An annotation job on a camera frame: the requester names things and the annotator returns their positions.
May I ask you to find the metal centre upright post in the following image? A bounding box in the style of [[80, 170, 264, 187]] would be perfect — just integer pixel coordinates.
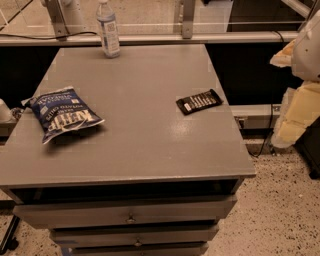
[[181, 0, 195, 39]]

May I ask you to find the metal left upright bracket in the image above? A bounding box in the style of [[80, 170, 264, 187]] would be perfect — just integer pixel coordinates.
[[42, 0, 69, 41]]

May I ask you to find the metal drawer knob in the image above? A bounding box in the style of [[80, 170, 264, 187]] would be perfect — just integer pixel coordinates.
[[126, 214, 136, 224], [134, 239, 142, 247]]

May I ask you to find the clear plastic water bottle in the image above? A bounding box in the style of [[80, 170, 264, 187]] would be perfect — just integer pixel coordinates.
[[96, 0, 120, 58]]

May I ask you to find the white object at left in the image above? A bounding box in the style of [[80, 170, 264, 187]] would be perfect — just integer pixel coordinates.
[[0, 99, 12, 122]]

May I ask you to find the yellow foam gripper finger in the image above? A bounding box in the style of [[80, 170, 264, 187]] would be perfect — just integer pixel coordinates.
[[270, 40, 295, 68], [271, 81, 320, 148]]

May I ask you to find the black cable on rail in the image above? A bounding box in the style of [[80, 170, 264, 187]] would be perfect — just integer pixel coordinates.
[[0, 30, 98, 41]]

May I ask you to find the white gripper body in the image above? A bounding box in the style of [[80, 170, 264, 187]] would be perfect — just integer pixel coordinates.
[[291, 10, 320, 82]]

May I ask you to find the grey bottom drawer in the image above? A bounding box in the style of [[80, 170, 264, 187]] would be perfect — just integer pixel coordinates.
[[72, 242, 208, 256]]

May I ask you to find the grey drawer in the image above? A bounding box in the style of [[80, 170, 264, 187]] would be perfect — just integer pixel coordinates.
[[14, 195, 237, 229], [72, 242, 208, 256], [51, 223, 218, 248]]

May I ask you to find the metal middle drawer knob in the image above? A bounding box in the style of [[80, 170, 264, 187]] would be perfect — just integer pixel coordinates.
[[134, 239, 142, 247]]

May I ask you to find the grey top drawer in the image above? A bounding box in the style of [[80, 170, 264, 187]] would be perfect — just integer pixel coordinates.
[[14, 195, 237, 229]]

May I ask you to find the grey middle drawer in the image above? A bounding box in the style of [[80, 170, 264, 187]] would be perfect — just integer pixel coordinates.
[[51, 223, 218, 248]]

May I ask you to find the metal top drawer knob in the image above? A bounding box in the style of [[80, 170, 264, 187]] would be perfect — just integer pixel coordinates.
[[126, 214, 136, 224]]

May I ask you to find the aluminium frame rail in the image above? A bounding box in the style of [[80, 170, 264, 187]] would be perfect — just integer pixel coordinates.
[[0, 31, 298, 47]]

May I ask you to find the black snack bar wrapper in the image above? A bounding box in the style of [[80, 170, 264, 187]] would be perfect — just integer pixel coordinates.
[[176, 89, 223, 115]]

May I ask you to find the black stand leg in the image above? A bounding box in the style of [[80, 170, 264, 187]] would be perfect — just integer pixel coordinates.
[[0, 216, 20, 256]]

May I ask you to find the blue potato chip bag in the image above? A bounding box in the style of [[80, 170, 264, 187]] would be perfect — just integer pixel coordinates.
[[22, 86, 104, 144]]

